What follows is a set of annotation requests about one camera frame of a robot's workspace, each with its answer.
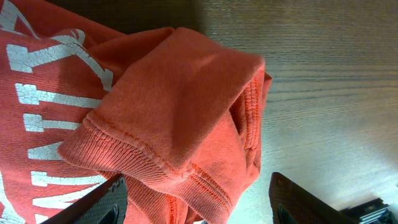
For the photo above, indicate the orange polo shirt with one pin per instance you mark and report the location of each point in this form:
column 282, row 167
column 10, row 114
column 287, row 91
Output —
column 174, row 112

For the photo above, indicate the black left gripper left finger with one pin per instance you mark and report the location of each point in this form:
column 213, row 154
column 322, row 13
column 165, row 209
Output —
column 106, row 204

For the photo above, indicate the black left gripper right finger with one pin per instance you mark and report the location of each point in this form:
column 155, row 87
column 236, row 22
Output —
column 290, row 203

